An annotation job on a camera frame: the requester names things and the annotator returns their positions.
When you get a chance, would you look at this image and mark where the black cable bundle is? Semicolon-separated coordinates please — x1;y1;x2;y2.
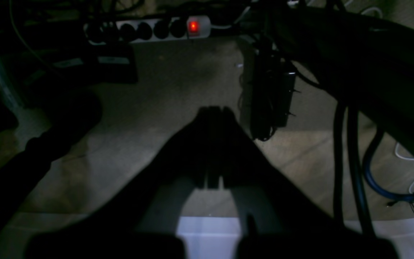
333;101;376;236

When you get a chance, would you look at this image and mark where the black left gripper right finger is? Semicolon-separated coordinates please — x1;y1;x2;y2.
214;106;344;259

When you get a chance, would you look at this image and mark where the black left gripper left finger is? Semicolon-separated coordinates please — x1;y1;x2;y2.
85;106;215;259

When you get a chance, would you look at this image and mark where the black power adapter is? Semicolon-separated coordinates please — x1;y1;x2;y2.
250;44;297;142

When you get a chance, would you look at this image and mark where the white power strip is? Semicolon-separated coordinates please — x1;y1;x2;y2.
83;15;213;46

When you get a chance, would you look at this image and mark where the blue cable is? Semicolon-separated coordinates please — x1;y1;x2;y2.
362;129;414;203

